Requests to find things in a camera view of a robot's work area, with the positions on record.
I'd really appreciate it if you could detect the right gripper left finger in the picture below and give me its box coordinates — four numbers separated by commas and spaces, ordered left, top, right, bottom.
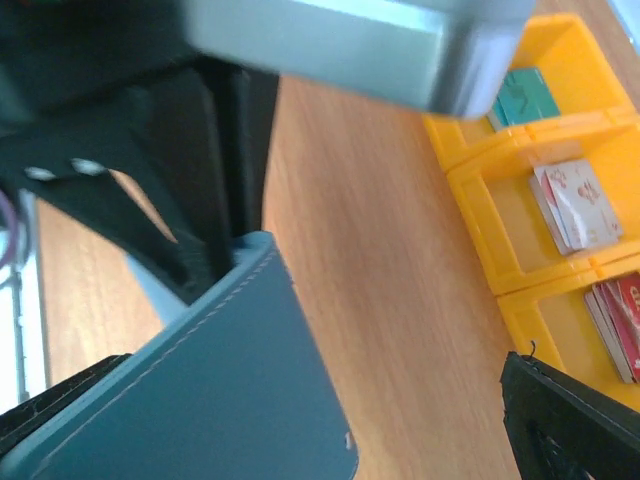
1, 353, 132, 445

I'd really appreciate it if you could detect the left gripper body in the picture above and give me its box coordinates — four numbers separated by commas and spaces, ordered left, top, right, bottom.
1, 1, 280, 236

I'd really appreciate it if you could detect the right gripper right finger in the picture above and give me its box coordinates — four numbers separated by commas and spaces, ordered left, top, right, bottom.
500, 352, 639, 479

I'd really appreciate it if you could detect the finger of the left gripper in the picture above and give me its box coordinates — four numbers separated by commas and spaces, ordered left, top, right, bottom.
1, 69, 232, 303

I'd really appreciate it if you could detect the teal card holder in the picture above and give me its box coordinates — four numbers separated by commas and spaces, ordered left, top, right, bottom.
1, 232, 359, 479

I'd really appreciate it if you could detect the red cards stack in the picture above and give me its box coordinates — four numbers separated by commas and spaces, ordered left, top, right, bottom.
584, 272, 639, 383

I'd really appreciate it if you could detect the white pink cards stack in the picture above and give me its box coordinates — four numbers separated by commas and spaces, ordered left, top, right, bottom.
529, 158, 624, 256

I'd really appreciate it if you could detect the teal cards stack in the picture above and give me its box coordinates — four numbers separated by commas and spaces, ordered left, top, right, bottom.
487, 67, 560, 131

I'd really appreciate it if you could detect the right yellow bin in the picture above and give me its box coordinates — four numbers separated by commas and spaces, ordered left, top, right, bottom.
497, 255, 639, 410

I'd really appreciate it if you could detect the yellow bin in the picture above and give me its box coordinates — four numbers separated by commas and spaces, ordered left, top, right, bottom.
497, 255, 639, 410
422, 13, 636, 172
447, 115, 639, 295

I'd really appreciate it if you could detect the middle yellow bin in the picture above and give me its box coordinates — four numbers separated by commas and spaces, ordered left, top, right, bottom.
447, 115, 639, 295

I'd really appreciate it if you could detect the left yellow bin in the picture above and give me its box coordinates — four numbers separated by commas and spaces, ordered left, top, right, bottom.
422, 13, 636, 172

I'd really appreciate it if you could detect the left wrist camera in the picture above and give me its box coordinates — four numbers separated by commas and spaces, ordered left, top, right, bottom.
181, 0, 535, 119

